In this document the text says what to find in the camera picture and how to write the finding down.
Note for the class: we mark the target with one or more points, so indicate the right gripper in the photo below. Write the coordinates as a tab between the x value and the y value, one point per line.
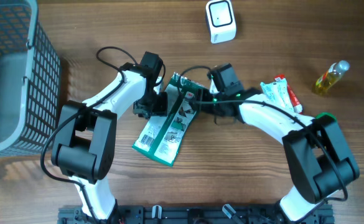
206	107

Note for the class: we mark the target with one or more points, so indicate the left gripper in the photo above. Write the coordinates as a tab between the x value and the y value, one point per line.
161	112

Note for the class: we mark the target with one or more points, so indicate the green 3M product package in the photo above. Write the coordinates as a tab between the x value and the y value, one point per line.
161	137

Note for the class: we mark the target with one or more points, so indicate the mint green plastic packet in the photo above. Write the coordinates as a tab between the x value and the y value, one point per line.
277	92

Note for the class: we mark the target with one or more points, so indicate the red toothpaste box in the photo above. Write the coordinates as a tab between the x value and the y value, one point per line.
298	108

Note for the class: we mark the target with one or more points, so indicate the green lid jar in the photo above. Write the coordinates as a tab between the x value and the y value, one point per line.
325	114

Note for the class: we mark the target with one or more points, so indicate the yellow liquid Vim bottle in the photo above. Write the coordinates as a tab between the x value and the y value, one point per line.
330	77

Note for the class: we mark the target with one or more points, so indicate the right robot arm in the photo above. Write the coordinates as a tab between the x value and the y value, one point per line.
319	158

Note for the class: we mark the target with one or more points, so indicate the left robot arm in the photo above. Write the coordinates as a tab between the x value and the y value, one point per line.
84	142

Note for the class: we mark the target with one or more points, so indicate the white barcode scanner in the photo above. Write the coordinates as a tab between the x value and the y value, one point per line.
220	21

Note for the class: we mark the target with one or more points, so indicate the grey plastic shopping basket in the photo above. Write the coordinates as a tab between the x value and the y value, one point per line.
30	80

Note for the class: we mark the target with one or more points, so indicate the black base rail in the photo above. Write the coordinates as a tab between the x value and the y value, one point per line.
260	213

